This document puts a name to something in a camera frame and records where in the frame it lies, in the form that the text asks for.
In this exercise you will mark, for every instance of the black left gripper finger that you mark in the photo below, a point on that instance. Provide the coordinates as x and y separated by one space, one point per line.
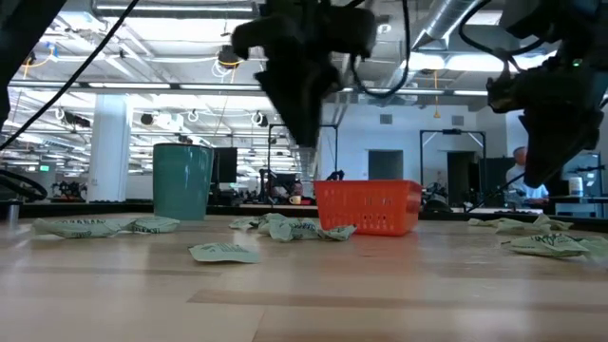
290 85
320 95

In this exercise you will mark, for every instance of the teal ceramic mug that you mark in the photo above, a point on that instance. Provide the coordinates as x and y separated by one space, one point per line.
183 185

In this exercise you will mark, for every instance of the black computer monitor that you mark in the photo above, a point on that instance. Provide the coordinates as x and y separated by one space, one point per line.
227 165

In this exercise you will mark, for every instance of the black ceiling speaker box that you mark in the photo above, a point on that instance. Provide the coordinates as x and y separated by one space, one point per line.
76 119

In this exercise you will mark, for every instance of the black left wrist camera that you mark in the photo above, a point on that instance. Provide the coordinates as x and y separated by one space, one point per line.
356 33

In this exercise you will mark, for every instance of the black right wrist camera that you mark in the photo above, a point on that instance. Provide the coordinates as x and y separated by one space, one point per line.
503 92

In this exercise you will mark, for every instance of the grey equipment cabinet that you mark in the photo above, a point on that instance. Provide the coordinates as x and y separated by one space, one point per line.
589 171

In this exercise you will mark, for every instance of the long ceiling light rail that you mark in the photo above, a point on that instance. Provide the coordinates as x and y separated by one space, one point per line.
128 86

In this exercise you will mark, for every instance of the grey wall door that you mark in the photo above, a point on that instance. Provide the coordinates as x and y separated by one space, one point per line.
385 165

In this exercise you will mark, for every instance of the black partition panel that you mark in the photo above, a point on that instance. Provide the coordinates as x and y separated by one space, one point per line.
494 180

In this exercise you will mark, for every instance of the black metal frame stand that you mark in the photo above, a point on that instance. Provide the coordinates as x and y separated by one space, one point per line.
332 126
451 131

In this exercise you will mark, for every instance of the black ceiling dome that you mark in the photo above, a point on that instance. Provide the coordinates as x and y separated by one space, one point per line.
229 57

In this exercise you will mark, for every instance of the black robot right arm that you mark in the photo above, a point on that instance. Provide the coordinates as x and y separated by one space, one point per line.
584 28

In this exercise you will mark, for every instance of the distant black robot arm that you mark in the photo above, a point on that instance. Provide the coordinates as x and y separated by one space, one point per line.
69 191

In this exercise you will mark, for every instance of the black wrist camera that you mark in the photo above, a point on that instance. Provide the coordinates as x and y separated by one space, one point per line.
356 33
503 92

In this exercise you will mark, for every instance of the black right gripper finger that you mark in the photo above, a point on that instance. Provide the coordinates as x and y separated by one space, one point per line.
534 142
575 138

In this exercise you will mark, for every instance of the person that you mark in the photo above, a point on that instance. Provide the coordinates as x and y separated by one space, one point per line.
514 176

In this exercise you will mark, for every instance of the square wall vent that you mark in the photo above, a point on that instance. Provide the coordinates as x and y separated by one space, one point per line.
457 120
385 119

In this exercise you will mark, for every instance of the black metal rig frame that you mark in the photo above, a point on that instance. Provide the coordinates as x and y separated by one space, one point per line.
85 210

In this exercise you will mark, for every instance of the small pale mug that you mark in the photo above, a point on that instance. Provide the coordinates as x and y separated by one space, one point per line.
295 200

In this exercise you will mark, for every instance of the green exit sign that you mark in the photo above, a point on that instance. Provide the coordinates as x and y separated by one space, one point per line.
44 167

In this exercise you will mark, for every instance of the corrugated silver ceiling duct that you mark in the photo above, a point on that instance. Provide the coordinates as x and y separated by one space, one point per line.
308 164

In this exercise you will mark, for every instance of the silver metal cylinder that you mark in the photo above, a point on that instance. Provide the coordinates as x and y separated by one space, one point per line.
13 214

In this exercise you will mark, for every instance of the large round ceiling duct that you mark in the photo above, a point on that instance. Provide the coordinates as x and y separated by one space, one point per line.
442 24

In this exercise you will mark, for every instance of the white square pillar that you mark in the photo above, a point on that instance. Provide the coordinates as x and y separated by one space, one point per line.
109 152

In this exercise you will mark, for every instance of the black background robot arm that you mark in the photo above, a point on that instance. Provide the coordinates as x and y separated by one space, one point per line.
434 204

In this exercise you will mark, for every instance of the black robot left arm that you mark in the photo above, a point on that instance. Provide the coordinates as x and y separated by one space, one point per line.
19 28

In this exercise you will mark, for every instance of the orange slotted plastic basket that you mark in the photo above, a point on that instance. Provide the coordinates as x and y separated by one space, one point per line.
370 186

